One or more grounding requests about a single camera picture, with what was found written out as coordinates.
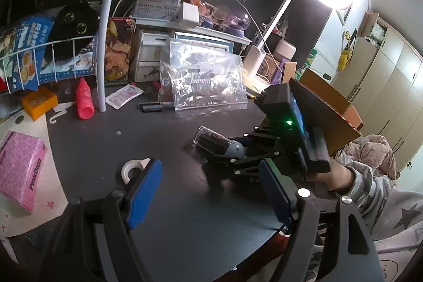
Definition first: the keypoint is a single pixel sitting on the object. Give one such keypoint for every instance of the orange small box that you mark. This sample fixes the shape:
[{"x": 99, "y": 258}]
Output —
[{"x": 39, "y": 103}]

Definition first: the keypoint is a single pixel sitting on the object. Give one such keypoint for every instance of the person's right forearm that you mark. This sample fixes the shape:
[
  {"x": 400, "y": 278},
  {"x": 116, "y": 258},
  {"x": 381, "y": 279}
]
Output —
[{"x": 380, "y": 202}]

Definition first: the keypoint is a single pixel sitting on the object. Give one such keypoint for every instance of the beige tumbler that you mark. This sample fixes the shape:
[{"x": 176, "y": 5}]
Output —
[{"x": 284, "y": 50}]

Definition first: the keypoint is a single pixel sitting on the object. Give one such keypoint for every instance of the white desk lamp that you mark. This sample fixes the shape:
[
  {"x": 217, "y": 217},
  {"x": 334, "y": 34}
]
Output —
[{"x": 281, "y": 14}]

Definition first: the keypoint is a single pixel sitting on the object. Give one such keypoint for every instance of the purple box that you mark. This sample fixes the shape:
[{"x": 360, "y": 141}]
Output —
[{"x": 279, "y": 72}]

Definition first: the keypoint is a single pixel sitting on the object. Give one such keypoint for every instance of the yellow hanging bag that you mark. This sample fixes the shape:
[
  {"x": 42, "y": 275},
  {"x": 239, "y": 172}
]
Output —
[{"x": 345, "y": 60}]

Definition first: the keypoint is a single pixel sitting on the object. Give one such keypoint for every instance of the person's right hand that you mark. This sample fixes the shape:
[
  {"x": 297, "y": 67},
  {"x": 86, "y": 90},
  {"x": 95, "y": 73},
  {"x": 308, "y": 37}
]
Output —
[{"x": 337, "y": 178}]

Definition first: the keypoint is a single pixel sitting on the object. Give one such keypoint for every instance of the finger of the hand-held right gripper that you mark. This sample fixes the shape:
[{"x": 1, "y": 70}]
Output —
[
  {"x": 261, "y": 138},
  {"x": 244, "y": 169}
]

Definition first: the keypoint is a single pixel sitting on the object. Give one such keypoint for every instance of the white small drawer unit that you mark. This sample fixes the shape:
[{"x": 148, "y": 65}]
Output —
[{"x": 148, "y": 57}]

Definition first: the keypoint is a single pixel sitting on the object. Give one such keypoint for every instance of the black pens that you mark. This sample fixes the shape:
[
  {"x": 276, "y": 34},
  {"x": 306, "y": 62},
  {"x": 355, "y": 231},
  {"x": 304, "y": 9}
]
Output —
[{"x": 155, "y": 107}]

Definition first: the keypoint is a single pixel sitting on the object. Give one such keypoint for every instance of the black cat plush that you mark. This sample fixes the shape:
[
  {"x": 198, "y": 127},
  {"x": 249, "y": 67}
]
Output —
[{"x": 74, "y": 24}]

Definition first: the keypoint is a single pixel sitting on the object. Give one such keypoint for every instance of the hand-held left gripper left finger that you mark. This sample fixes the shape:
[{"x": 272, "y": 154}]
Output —
[{"x": 145, "y": 192}]

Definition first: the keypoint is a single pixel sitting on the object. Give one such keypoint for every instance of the beige desk mat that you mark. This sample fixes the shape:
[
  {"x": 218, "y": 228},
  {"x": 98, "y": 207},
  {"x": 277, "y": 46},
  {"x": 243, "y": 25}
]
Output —
[{"x": 54, "y": 202}]

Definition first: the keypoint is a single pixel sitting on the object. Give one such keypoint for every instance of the purple glass globe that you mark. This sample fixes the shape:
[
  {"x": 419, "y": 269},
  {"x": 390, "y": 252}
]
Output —
[{"x": 238, "y": 23}]

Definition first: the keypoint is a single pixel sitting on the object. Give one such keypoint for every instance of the white cube box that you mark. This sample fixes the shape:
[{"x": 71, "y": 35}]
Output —
[{"x": 190, "y": 12}]

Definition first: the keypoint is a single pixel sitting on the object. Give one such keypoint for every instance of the clear plastic zip bag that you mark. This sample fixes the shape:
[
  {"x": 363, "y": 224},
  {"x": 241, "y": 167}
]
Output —
[{"x": 205, "y": 80}]

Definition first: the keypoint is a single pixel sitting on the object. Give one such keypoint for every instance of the pink quilt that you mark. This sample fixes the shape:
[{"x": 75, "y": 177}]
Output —
[{"x": 370, "y": 153}]

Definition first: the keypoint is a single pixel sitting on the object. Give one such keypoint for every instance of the brown cardboard box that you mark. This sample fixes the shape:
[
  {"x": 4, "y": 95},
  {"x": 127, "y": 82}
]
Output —
[{"x": 330, "y": 110}]

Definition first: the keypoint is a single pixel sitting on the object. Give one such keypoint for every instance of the red plastic bottle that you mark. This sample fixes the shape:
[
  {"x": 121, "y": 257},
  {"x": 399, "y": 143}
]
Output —
[{"x": 84, "y": 100}]

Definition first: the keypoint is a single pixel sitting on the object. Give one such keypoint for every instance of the blue snack package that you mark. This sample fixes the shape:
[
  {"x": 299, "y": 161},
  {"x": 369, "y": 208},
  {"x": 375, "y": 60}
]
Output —
[{"x": 29, "y": 50}]

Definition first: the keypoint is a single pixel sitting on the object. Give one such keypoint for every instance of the beige wardrobe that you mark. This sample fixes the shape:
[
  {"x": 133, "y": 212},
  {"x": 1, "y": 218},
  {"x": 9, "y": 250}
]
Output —
[{"x": 386, "y": 77}]

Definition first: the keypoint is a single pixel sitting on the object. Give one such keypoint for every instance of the green printed pack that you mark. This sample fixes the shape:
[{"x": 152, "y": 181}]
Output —
[{"x": 305, "y": 65}]

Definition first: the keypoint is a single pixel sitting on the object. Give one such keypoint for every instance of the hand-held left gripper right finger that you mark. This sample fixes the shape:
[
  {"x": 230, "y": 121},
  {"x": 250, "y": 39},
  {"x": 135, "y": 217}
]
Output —
[{"x": 274, "y": 192}]

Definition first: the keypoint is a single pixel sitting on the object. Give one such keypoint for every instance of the clear capsule container grey cap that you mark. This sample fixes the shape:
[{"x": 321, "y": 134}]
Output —
[{"x": 211, "y": 141}]

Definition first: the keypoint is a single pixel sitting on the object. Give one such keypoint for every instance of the white tape roll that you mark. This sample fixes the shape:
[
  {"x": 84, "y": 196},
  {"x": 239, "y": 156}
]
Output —
[{"x": 130, "y": 169}]

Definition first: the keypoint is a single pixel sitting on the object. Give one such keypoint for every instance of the white plastic hook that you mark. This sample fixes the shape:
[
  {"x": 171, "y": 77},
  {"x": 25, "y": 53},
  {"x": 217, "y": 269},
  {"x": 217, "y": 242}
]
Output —
[{"x": 62, "y": 112}]

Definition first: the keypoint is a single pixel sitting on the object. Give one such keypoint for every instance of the framed wall picture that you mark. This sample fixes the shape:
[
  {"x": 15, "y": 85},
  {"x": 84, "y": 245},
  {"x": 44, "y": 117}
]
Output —
[{"x": 343, "y": 15}]

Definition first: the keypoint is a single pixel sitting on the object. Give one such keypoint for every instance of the pink tissue pack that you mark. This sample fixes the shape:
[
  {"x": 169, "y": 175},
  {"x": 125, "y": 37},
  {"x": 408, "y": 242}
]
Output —
[{"x": 19, "y": 169}]

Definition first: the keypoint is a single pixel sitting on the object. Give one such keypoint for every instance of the white printed cloth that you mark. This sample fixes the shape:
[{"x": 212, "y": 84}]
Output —
[{"x": 400, "y": 255}]

